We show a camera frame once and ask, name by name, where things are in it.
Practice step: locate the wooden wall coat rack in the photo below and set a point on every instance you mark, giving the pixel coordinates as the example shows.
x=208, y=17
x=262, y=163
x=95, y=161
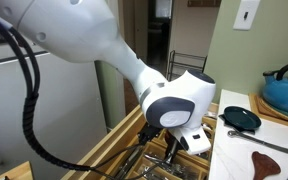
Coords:
x=204, y=3

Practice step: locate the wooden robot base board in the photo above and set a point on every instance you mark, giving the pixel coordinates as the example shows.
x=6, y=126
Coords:
x=15, y=171

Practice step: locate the red-brown spatula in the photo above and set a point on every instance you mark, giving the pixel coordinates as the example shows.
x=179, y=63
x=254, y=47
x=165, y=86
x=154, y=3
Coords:
x=265, y=165

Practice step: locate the light wooden kitchen drawer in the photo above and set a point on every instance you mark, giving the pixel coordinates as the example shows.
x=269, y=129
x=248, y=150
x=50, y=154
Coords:
x=100, y=150

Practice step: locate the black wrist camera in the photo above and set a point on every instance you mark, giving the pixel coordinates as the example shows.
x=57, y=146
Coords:
x=148, y=132

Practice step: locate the wooden trivet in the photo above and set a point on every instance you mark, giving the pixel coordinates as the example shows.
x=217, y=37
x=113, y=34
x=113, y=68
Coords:
x=260, y=110

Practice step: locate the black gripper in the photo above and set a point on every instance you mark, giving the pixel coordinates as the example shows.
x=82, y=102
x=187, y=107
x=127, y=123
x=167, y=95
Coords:
x=172, y=146

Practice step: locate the white appliance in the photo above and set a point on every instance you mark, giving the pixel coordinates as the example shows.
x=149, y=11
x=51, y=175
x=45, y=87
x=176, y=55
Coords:
x=67, y=110

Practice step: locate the white light switch plate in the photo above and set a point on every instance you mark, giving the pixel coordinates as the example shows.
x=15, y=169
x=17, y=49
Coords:
x=246, y=15

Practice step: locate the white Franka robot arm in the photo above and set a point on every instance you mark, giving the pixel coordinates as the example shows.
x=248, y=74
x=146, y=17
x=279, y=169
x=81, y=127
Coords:
x=84, y=30

